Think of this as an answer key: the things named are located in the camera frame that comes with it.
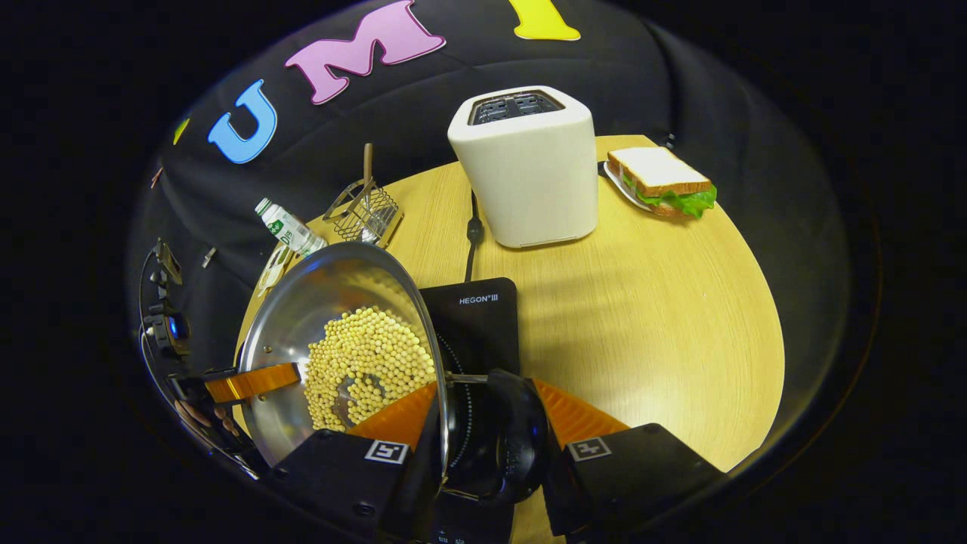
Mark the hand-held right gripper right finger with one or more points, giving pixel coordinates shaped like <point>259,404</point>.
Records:
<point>627,476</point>

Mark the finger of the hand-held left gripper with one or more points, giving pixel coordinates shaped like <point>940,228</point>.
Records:
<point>253,381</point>

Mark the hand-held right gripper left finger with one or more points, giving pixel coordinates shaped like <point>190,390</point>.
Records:
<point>332,476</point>

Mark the black induction cooktop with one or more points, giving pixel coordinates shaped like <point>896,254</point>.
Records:
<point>476,325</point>

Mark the metal clip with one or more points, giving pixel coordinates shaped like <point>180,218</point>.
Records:
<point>208,258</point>

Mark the white divided dish of beans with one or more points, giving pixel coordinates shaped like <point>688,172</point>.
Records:
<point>272,268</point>

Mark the pile of soybeans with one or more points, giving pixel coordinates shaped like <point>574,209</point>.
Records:
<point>370,355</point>

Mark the wooden clothes peg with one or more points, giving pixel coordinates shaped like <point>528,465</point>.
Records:
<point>156,178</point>

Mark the white drink bottle green label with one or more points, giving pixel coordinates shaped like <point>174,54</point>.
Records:
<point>291,228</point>

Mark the wooden stick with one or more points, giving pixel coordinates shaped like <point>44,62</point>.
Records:
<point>368,166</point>

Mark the sandwich with lettuce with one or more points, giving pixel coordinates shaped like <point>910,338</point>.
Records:
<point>661,181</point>

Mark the white toaster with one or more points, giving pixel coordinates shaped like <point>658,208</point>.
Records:
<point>529,181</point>

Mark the black backdrop cloth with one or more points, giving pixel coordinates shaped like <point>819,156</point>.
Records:
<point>642,83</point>

